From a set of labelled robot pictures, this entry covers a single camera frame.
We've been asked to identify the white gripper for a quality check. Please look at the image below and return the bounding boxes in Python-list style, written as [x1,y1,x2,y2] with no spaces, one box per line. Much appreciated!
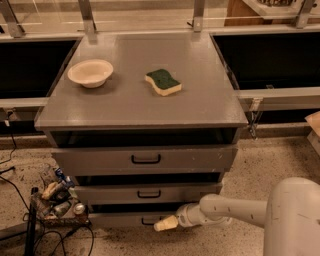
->
[154,203,203,232]

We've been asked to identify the grey bottom drawer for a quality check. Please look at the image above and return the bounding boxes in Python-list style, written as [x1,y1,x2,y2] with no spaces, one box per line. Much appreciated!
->
[89,210,174,228]

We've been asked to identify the grey drawer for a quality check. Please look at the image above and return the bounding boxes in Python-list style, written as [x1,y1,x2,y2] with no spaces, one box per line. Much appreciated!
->
[75,183,222,205]
[89,210,174,228]
[52,145,237,176]

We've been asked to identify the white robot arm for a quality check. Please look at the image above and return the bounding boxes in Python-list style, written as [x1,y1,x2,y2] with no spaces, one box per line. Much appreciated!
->
[154,177,320,256]

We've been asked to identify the grey middle drawer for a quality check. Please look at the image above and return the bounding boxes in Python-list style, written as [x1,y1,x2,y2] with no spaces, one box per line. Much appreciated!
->
[75,183,222,205]

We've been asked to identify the grey drawer cabinet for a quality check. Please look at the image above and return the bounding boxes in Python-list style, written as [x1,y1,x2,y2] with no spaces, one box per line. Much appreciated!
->
[35,32,247,214]

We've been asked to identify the grey top drawer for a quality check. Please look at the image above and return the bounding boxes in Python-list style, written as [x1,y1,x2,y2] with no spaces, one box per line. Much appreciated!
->
[52,145,237,176]

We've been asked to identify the tray of cans and clutter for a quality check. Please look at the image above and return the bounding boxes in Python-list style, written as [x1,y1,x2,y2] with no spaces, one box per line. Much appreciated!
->
[30,164,89,227]

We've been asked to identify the green yellow sponge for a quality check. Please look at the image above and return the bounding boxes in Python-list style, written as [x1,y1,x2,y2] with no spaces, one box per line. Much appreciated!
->
[145,69,182,96]

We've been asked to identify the white bowl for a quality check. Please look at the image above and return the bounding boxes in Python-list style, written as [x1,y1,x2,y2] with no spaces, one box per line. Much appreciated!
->
[67,59,114,88]

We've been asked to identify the wooden box at right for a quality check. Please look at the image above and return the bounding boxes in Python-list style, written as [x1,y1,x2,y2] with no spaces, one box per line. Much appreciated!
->
[305,111,320,156]

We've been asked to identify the black floor cables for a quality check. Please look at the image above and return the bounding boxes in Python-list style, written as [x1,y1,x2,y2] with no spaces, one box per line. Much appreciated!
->
[0,133,96,256]

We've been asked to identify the black stand post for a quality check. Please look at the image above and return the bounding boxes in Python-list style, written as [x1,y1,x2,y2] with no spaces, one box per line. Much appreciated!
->
[24,199,37,256]

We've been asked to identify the metal frame rail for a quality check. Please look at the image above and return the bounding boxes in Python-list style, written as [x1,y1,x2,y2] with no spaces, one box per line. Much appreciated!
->
[0,0,320,114]

